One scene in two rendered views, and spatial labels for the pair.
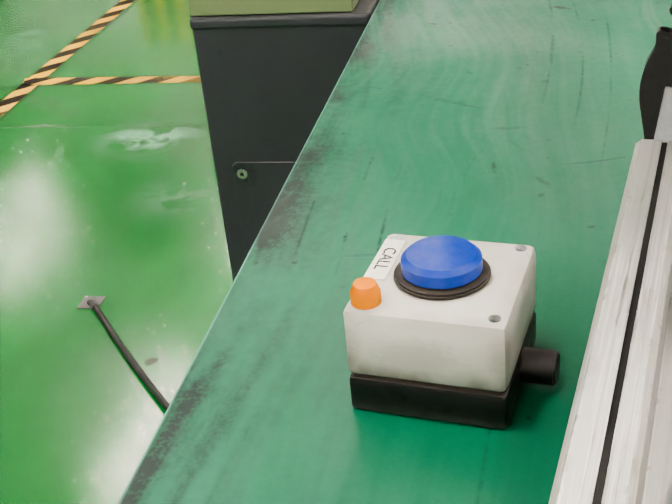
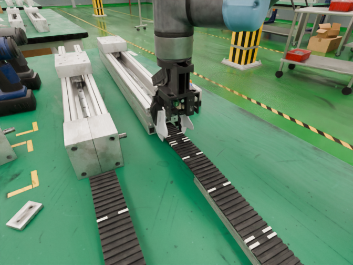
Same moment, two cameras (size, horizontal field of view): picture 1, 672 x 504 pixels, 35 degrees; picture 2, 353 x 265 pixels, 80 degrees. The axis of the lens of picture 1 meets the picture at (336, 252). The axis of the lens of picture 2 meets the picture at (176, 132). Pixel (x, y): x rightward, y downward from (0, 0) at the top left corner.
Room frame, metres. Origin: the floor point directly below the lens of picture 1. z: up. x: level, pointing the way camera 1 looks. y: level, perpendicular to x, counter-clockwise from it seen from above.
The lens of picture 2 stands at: (0.87, -0.56, 1.12)
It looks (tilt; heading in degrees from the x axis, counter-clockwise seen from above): 35 degrees down; 132
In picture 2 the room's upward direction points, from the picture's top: straight up
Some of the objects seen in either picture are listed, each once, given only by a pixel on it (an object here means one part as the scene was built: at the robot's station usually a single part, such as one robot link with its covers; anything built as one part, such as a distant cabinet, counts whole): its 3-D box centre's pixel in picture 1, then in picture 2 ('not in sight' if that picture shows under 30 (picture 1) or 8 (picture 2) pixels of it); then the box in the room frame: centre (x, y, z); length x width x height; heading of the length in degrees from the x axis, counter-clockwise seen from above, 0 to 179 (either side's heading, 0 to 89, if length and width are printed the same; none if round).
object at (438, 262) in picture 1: (441, 268); not in sight; (0.45, -0.05, 0.84); 0.04 x 0.04 x 0.02
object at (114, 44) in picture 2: not in sight; (112, 47); (-0.09, 0.03, 0.87); 0.16 x 0.11 x 0.07; 158
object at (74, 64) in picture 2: not in sight; (74, 67); (0.07, -0.24, 0.87); 0.16 x 0.11 x 0.07; 158
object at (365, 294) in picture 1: (365, 290); not in sight; (0.44, -0.01, 0.85); 0.01 x 0.01 x 0.01
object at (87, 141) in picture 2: not in sight; (100, 143); (0.49, -0.40, 0.83); 0.12 x 0.09 x 0.10; 68
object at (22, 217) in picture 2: not in sight; (25, 214); (0.52, -0.58, 0.78); 0.05 x 0.03 x 0.01; 118
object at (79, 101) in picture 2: not in sight; (78, 80); (0.07, -0.24, 0.82); 0.80 x 0.10 x 0.09; 158
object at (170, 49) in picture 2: not in sight; (175, 46); (0.58, -0.24, 1.02); 0.08 x 0.08 x 0.05
